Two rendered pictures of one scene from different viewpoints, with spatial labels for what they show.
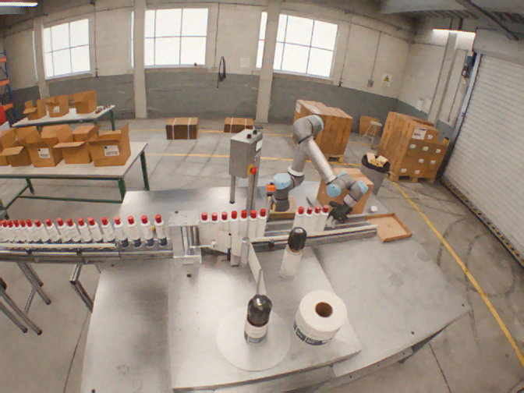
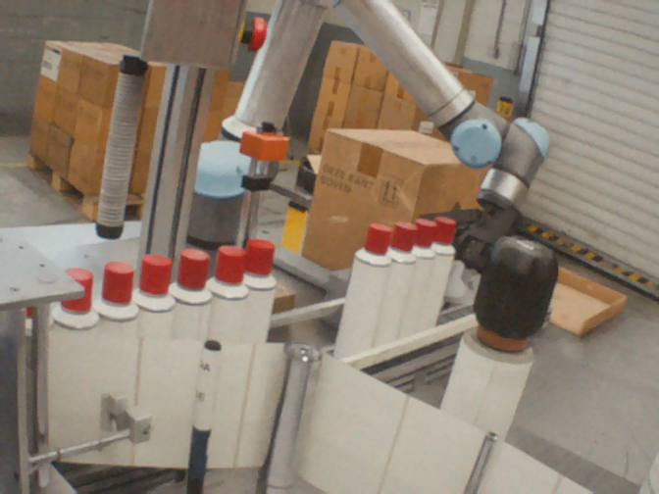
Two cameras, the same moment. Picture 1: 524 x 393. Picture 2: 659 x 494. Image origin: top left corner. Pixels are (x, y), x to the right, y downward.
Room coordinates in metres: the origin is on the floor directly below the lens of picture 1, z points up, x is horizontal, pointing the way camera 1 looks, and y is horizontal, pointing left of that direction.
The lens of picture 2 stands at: (0.32, 0.41, 1.37)
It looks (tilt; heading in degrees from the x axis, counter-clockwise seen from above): 17 degrees down; 325
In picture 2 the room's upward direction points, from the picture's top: 12 degrees clockwise
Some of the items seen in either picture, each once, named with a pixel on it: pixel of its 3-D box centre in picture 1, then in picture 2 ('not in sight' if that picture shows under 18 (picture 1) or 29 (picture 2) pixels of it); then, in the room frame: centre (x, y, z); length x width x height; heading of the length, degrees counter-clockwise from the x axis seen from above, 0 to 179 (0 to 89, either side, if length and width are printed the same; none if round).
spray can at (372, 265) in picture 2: (298, 221); (365, 296); (1.14, -0.23, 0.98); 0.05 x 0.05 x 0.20
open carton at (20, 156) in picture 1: (19, 148); not in sight; (1.75, 2.86, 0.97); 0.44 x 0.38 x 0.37; 14
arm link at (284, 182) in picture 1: (281, 185); (220, 188); (1.43, -0.12, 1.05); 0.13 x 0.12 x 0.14; 141
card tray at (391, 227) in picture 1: (388, 226); (560, 295); (1.38, -0.98, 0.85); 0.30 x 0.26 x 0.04; 107
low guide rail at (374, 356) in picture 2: (309, 234); (404, 345); (1.13, -0.31, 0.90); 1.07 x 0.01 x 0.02; 107
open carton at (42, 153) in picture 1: (45, 146); not in sight; (1.83, 2.42, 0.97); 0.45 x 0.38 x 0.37; 12
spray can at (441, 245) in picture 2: (322, 220); (430, 282); (1.18, -0.38, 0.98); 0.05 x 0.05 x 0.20
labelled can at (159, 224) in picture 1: (161, 231); not in sight; (0.91, 0.51, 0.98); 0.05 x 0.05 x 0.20
